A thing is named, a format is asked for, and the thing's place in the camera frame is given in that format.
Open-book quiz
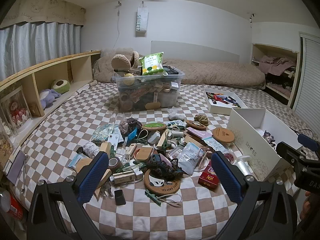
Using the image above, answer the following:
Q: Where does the wooden rounded square lid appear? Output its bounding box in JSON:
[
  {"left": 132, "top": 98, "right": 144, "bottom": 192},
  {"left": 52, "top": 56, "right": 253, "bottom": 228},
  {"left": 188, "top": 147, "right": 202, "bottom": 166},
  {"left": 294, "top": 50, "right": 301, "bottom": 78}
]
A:
[{"left": 133, "top": 147, "right": 154, "bottom": 161}]

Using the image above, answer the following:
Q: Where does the white hanging paper bag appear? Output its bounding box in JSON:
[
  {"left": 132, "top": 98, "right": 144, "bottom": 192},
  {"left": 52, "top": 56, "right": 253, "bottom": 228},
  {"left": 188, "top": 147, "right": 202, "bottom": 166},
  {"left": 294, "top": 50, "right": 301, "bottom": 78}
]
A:
[{"left": 136, "top": 1, "right": 149, "bottom": 37}]

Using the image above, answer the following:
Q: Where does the beige curtain valance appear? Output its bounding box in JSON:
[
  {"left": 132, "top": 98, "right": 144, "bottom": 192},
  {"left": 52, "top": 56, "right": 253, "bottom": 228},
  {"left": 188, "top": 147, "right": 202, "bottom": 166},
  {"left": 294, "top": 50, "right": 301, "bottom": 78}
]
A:
[{"left": 0, "top": 0, "right": 87, "bottom": 30}]

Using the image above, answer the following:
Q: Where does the built-in closet shelf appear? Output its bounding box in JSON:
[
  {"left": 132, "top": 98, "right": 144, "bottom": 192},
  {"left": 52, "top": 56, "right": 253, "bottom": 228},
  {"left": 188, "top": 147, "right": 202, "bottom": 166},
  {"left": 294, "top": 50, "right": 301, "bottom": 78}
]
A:
[{"left": 251, "top": 43, "right": 300, "bottom": 107}]

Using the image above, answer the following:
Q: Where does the green wet wipes packet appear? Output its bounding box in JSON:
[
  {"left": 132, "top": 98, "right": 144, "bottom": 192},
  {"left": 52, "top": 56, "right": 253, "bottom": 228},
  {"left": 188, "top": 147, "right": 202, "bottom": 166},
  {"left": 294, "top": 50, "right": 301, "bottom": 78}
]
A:
[{"left": 139, "top": 52, "right": 168, "bottom": 76}]

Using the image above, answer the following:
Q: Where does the purple plush toy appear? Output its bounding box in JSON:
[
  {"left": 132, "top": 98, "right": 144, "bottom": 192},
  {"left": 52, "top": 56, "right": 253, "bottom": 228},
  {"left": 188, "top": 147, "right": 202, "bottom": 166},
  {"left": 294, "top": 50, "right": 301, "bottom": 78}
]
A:
[{"left": 39, "top": 88, "right": 62, "bottom": 110}]

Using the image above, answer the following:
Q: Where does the clear plastic storage bin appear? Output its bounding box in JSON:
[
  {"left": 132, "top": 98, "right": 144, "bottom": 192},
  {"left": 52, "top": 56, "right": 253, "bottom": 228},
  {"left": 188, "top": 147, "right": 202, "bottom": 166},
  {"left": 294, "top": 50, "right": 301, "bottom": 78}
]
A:
[{"left": 112, "top": 68, "right": 186, "bottom": 112}]

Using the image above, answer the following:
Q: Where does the person's right hand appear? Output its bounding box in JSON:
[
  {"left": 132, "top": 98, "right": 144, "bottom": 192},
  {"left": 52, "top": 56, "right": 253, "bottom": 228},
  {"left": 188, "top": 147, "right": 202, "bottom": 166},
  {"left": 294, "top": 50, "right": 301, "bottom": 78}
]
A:
[{"left": 300, "top": 191, "right": 311, "bottom": 220}]

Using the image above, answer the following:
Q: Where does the wooden bedside shelf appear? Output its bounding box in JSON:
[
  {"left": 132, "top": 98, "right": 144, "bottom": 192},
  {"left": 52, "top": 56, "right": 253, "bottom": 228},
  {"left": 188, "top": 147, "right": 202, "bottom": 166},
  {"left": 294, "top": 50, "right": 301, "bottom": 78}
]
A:
[{"left": 0, "top": 50, "right": 102, "bottom": 147}]

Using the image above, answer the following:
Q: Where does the blue green patterned pouch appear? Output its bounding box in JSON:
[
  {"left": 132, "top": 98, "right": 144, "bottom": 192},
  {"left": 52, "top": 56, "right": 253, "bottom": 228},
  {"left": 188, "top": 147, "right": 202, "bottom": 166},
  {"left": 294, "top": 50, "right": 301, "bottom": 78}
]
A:
[{"left": 92, "top": 125, "right": 114, "bottom": 143}]

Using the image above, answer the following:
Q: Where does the white box lid tray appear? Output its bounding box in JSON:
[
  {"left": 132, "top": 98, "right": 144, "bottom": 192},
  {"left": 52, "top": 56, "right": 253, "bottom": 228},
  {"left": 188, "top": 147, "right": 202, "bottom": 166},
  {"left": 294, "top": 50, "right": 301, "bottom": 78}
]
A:
[{"left": 204, "top": 88, "right": 248, "bottom": 115}]

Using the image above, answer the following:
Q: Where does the white lace ribbon roll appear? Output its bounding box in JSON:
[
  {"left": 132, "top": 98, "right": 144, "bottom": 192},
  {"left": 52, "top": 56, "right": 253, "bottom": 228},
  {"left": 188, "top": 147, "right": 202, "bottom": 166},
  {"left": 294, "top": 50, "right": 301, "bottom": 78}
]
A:
[{"left": 83, "top": 142, "right": 101, "bottom": 159}]

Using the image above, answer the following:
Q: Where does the black calculator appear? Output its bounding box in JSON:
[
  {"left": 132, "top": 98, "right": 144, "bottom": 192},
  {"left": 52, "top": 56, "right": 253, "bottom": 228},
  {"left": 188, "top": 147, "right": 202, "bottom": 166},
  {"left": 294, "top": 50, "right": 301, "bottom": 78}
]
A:
[{"left": 162, "top": 65, "right": 182, "bottom": 76}]

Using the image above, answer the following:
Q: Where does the small black case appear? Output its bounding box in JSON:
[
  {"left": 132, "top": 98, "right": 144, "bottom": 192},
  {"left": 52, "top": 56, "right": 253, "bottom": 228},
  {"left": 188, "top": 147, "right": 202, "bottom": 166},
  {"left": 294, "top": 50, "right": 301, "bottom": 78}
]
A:
[{"left": 114, "top": 190, "right": 126, "bottom": 206}]

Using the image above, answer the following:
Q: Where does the small bag of brown beads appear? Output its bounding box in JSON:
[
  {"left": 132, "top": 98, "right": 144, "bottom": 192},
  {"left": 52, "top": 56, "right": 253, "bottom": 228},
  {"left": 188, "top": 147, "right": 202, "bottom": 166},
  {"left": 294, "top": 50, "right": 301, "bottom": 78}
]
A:
[{"left": 118, "top": 120, "right": 130, "bottom": 136}]

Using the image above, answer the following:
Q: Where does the white crumpled cloth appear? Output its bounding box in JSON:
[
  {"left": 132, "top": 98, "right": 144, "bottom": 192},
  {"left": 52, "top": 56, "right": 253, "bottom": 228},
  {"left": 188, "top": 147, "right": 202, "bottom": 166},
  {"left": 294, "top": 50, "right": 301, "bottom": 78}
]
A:
[{"left": 168, "top": 109, "right": 186, "bottom": 121}]

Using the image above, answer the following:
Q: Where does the white round charger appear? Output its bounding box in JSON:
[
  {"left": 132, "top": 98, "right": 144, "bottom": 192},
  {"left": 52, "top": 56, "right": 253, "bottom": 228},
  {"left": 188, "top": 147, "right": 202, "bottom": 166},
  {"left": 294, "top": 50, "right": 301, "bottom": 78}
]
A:
[{"left": 147, "top": 131, "right": 161, "bottom": 145}]

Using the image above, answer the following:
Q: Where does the red white tape roll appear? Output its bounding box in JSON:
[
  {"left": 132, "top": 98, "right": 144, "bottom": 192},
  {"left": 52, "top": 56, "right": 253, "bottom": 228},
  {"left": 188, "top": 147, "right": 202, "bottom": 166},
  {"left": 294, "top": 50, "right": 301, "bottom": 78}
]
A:
[{"left": 223, "top": 152, "right": 236, "bottom": 165}]

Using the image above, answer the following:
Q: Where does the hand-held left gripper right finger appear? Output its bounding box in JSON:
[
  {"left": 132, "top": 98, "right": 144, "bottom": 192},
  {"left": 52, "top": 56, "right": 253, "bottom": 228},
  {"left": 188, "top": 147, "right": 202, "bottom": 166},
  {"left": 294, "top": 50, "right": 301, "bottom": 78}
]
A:
[{"left": 211, "top": 151, "right": 298, "bottom": 240}]

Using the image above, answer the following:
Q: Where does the round bamboo lid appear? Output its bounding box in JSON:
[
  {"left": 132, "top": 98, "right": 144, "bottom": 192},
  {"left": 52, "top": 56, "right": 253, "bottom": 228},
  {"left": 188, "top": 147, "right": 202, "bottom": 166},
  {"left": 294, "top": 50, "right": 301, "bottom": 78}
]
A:
[{"left": 212, "top": 127, "right": 236, "bottom": 145}]

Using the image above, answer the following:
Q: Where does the red can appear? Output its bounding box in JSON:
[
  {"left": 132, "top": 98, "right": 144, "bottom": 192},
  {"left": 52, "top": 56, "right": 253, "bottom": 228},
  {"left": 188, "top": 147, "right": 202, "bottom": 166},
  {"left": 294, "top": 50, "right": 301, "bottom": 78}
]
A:
[{"left": 8, "top": 194, "right": 25, "bottom": 222}]

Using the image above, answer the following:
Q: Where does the brown bandage roll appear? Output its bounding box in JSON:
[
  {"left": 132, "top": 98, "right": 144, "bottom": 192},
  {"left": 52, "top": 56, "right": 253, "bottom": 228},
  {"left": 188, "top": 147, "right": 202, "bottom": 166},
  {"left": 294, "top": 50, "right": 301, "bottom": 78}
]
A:
[{"left": 108, "top": 157, "right": 123, "bottom": 170}]

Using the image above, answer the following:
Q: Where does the brown rope knot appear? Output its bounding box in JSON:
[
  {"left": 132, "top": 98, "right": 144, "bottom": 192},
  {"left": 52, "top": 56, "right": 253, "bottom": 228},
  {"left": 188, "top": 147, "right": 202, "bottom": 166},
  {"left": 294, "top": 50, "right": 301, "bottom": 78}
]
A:
[{"left": 194, "top": 114, "right": 209, "bottom": 126}]

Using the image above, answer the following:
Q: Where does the metal spoon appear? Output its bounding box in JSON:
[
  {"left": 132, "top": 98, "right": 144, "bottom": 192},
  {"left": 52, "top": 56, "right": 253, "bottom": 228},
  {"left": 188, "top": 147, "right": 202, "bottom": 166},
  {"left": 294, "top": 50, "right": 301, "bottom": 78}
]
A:
[{"left": 19, "top": 155, "right": 28, "bottom": 193}]

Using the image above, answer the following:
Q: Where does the white plug adapter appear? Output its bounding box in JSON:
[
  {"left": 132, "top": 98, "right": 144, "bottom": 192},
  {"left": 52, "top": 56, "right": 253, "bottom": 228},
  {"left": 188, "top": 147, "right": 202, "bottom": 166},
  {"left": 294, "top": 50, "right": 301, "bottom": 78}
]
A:
[{"left": 165, "top": 129, "right": 182, "bottom": 140}]

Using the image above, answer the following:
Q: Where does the white blue snack packet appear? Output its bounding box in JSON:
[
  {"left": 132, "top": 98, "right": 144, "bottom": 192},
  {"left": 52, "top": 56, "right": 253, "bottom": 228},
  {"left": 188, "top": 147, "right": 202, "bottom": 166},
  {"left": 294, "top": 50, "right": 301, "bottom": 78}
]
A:
[{"left": 164, "top": 120, "right": 186, "bottom": 130}]

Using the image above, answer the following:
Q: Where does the beige quilt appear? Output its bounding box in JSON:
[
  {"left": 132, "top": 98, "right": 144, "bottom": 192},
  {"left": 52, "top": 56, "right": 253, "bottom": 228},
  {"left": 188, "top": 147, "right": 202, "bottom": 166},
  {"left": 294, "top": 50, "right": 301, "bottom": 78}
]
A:
[{"left": 92, "top": 48, "right": 266, "bottom": 91}]

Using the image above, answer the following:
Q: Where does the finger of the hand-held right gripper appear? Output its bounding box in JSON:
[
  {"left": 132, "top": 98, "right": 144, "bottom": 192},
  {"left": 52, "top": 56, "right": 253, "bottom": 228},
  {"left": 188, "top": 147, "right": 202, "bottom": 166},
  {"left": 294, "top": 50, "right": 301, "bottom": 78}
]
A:
[
  {"left": 297, "top": 133, "right": 320, "bottom": 152},
  {"left": 276, "top": 141, "right": 320, "bottom": 194}
]

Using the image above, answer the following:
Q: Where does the panda round wooden coaster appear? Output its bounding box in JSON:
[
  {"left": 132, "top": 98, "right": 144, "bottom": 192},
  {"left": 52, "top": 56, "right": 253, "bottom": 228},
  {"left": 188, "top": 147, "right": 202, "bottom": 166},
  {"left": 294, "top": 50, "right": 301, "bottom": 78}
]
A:
[{"left": 144, "top": 167, "right": 181, "bottom": 197}]

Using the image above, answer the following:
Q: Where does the brown plush toy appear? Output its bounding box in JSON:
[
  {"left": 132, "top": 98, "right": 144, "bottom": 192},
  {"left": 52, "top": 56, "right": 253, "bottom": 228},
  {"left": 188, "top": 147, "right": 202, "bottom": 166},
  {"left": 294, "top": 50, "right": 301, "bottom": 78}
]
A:
[{"left": 111, "top": 51, "right": 140, "bottom": 72}]

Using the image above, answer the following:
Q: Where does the white slatted sliding door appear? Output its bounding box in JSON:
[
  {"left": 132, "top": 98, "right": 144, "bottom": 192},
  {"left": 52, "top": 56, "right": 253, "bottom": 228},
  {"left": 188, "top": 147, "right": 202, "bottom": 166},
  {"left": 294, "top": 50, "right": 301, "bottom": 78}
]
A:
[{"left": 291, "top": 32, "right": 320, "bottom": 124}]

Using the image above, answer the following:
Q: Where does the dark brown hair claw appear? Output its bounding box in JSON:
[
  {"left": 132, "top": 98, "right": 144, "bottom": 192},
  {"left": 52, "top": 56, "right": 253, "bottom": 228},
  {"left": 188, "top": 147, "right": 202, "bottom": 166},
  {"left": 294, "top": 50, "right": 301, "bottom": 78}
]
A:
[{"left": 126, "top": 118, "right": 143, "bottom": 131}]

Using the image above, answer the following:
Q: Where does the dark crocheted pouch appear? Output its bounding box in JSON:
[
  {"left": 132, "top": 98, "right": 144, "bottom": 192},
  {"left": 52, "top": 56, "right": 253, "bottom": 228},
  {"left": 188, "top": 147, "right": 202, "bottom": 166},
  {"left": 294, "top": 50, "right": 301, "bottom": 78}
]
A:
[{"left": 146, "top": 153, "right": 183, "bottom": 180}]

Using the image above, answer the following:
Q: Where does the green dinosaur round coaster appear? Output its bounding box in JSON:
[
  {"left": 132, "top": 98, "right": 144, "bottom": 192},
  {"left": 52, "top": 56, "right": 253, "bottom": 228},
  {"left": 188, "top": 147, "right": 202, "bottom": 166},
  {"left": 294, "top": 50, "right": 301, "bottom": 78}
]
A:
[{"left": 141, "top": 122, "right": 167, "bottom": 132}]

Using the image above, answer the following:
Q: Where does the clear doll display box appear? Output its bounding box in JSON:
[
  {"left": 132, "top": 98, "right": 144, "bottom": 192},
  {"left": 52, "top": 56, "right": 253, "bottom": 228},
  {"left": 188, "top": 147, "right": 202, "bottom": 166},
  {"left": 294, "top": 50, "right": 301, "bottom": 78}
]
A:
[{"left": 0, "top": 85, "right": 33, "bottom": 137}]

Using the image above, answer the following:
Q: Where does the blue foil packet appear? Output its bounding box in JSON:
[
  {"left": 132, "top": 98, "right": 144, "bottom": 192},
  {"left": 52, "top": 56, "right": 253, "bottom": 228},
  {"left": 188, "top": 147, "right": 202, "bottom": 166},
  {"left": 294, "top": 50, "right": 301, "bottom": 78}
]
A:
[{"left": 127, "top": 127, "right": 139, "bottom": 143}]

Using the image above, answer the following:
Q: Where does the white shoe box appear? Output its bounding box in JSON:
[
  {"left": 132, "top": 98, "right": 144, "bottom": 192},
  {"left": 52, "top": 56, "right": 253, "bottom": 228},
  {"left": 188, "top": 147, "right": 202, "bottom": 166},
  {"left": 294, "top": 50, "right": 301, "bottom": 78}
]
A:
[{"left": 227, "top": 108, "right": 304, "bottom": 180}]

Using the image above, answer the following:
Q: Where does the white card with red dot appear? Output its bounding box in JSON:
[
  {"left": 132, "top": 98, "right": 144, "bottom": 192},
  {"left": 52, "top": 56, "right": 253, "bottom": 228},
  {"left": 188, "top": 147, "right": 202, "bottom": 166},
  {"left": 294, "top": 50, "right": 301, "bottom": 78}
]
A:
[{"left": 108, "top": 132, "right": 123, "bottom": 153}]

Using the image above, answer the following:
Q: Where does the oval wooden lid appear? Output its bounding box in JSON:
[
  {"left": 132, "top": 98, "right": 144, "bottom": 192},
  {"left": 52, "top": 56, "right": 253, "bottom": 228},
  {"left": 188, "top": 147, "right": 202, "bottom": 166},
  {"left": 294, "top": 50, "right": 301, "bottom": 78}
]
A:
[{"left": 76, "top": 157, "right": 94, "bottom": 174}]

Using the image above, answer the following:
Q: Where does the beige harmonica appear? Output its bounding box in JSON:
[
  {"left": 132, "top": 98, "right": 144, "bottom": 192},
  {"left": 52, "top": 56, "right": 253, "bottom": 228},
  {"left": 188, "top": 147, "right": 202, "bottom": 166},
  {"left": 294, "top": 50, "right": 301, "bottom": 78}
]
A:
[{"left": 112, "top": 171, "right": 136, "bottom": 182}]

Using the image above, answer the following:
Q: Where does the grey curtain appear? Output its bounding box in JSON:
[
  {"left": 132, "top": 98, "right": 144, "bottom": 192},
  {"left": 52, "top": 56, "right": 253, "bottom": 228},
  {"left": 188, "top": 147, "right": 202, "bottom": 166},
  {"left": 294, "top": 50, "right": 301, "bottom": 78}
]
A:
[{"left": 0, "top": 21, "right": 82, "bottom": 81}]

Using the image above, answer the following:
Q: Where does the light wooden block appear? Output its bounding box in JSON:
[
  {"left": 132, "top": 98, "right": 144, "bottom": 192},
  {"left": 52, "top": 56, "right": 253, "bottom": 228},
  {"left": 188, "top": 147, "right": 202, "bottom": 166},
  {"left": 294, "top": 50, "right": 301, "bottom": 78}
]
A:
[{"left": 156, "top": 131, "right": 167, "bottom": 149}]

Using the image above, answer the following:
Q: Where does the pink clothes pile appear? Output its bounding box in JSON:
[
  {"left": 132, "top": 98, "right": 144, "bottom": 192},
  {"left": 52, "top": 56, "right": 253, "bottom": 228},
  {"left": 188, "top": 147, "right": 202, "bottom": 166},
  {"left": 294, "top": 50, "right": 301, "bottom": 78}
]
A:
[{"left": 257, "top": 56, "right": 297, "bottom": 77}]

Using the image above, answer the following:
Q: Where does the pink flat box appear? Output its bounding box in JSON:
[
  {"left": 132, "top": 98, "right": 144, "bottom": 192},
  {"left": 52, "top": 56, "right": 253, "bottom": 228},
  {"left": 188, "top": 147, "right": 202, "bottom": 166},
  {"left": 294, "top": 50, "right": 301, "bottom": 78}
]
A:
[{"left": 186, "top": 127, "right": 213, "bottom": 139}]

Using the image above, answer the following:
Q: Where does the green avocado plush toy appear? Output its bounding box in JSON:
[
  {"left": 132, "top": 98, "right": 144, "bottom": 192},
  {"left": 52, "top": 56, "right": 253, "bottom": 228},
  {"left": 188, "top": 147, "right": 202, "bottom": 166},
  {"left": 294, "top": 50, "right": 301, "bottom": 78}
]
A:
[{"left": 50, "top": 79, "right": 71, "bottom": 95}]

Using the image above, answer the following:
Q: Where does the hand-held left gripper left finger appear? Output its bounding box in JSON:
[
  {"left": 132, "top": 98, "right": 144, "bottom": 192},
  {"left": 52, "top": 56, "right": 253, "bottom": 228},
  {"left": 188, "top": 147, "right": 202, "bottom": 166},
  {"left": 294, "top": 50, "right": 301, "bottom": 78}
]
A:
[{"left": 26, "top": 151, "right": 110, "bottom": 240}]

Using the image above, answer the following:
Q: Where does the red cigarette box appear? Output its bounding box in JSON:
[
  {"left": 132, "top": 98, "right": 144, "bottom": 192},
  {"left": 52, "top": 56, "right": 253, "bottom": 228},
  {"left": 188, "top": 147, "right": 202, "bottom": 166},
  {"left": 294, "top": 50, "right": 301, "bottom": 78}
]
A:
[{"left": 198, "top": 160, "right": 222, "bottom": 187}]

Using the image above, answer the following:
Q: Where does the green plastic clothespin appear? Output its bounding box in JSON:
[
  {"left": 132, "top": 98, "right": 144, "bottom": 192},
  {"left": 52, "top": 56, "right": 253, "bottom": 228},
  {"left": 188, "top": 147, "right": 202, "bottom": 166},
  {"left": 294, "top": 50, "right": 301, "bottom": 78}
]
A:
[{"left": 145, "top": 189, "right": 163, "bottom": 207}]

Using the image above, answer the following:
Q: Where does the cream printed wooden box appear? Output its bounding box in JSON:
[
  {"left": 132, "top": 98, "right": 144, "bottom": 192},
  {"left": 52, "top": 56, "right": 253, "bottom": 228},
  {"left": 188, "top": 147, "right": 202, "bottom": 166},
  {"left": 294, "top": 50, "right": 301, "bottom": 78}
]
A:
[{"left": 126, "top": 144, "right": 138, "bottom": 159}]

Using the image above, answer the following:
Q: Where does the clear plastic packet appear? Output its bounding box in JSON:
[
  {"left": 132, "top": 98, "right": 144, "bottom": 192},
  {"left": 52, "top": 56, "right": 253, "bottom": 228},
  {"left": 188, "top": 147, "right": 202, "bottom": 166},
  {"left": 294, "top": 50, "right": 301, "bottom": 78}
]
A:
[{"left": 167, "top": 148, "right": 185, "bottom": 160}]

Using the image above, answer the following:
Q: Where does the round cork coaster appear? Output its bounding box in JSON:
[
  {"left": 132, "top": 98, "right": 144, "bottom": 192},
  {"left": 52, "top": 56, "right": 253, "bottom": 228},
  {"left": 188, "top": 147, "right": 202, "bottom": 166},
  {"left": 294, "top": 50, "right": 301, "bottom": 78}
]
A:
[{"left": 185, "top": 120, "right": 207, "bottom": 131}]

